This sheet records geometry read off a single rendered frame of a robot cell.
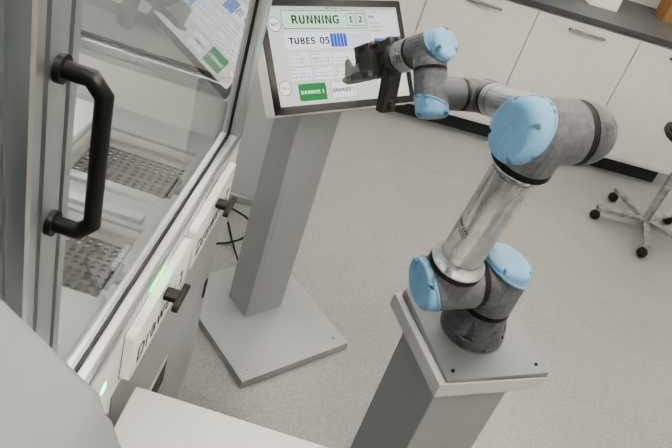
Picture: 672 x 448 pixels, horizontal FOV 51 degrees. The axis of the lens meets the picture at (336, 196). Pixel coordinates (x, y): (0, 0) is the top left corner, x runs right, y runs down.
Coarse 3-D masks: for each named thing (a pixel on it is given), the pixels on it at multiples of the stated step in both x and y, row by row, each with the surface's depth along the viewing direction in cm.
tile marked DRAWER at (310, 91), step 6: (300, 84) 188; (306, 84) 189; (312, 84) 190; (318, 84) 191; (324, 84) 192; (300, 90) 187; (306, 90) 189; (312, 90) 190; (318, 90) 191; (324, 90) 192; (300, 96) 187; (306, 96) 188; (312, 96) 190; (318, 96) 191; (324, 96) 192
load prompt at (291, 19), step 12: (288, 12) 187; (300, 12) 189; (312, 12) 192; (324, 12) 194; (336, 12) 197; (348, 12) 200; (360, 12) 202; (288, 24) 186; (300, 24) 189; (312, 24) 191; (324, 24) 194; (336, 24) 197; (348, 24) 199; (360, 24) 202
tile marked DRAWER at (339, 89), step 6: (330, 84) 194; (336, 84) 195; (342, 84) 196; (348, 84) 198; (354, 84) 199; (336, 90) 195; (342, 90) 196; (348, 90) 198; (354, 90) 199; (336, 96) 195; (342, 96) 196; (348, 96) 197; (354, 96) 199
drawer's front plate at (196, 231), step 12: (228, 168) 162; (228, 180) 161; (216, 192) 153; (228, 192) 167; (204, 204) 149; (204, 216) 145; (216, 216) 160; (192, 228) 141; (204, 228) 149; (204, 240) 154; (192, 252) 144; (192, 264) 148
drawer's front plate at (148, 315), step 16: (192, 240) 139; (176, 256) 133; (176, 272) 132; (160, 288) 125; (176, 288) 138; (144, 304) 121; (160, 304) 127; (144, 320) 118; (160, 320) 132; (128, 336) 115; (144, 336) 121; (128, 352) 116; (144, 352) 126; (128, 368) 118
